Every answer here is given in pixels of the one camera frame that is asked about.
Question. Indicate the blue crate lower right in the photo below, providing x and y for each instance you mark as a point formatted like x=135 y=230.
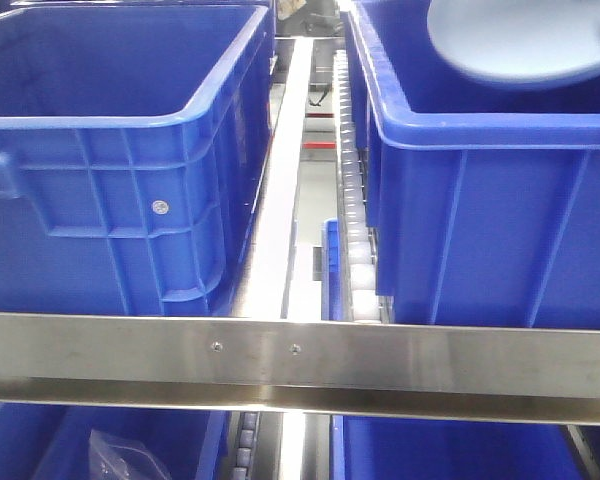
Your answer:
x=395 y=448

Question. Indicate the blue plastic crate left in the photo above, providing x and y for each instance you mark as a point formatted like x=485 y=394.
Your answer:
x=132 y=141

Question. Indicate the stainless steel shelf rail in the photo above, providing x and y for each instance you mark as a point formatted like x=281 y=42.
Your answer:
x=487 y=374

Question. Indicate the clear plastic bag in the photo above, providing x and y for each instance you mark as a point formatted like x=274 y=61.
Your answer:
x=113 y=457

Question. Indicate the blue crate lower left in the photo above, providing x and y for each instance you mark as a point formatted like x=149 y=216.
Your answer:
x=62 y=442

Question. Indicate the light blue plate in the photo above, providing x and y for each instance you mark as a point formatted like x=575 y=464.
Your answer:
x=519 y=44

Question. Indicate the blue plastic crate right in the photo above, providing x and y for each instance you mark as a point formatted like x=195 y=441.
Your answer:
x=486 y=202

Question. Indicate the white roller conveyor track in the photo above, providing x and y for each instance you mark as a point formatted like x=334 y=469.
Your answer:
x=358 y=260

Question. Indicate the blue plastic crate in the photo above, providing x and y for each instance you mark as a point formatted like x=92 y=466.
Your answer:
x=486 y=202
x=132 y=141

